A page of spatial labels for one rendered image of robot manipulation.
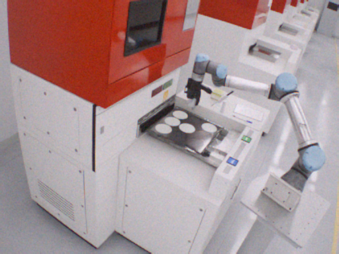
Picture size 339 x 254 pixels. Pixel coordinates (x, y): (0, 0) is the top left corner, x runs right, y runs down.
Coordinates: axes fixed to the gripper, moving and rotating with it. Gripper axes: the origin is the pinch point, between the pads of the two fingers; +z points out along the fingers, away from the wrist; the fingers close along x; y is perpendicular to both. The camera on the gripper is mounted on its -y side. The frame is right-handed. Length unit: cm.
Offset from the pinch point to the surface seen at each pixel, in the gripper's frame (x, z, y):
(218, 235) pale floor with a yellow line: 30, 101, -34
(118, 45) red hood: 33, -49, 54
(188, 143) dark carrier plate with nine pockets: 20.6, 11.3, 8.0
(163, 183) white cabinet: 40, 23, 26
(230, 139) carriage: 15.8, 13.2, -22.3
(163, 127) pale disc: 4.5, 11.2, 18.8
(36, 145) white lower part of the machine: -2, 28, 97
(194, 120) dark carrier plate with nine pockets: -2.5, 11.3, -3.6
